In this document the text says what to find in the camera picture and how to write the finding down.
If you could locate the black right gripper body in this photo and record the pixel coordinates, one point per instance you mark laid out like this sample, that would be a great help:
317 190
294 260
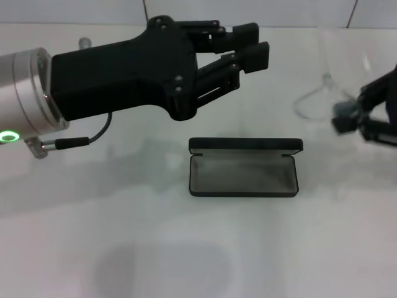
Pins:
392 107

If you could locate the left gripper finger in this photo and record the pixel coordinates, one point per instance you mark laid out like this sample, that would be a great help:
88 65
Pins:
256 59
245 34

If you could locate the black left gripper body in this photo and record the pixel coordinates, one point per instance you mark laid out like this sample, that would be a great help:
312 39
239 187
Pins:
124 77

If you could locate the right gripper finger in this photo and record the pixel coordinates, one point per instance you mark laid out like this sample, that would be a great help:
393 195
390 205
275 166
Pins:
345 124
378 90

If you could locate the clear white glasses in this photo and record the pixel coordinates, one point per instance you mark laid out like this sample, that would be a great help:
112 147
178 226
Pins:
326 78

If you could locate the black glasses case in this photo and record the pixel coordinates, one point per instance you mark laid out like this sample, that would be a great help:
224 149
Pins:
242 177

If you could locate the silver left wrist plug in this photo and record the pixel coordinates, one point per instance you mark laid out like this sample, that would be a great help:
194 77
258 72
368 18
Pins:
85 43

